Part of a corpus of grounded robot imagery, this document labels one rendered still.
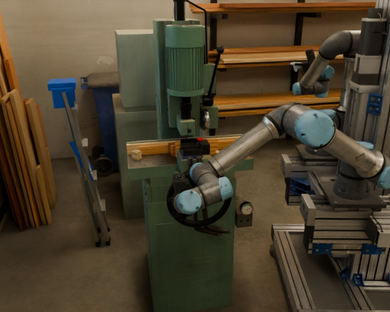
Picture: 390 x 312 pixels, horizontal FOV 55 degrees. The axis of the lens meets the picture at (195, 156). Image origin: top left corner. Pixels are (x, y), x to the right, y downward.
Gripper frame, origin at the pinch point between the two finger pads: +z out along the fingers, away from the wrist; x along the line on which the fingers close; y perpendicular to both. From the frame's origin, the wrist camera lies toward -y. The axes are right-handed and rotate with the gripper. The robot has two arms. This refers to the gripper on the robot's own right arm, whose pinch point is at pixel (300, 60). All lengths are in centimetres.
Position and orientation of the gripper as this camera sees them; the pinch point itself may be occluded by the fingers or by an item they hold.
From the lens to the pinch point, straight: 267.0
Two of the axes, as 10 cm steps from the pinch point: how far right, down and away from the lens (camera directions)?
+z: -2.2, -3.7, 9.0
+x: 9.6, -2.2, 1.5
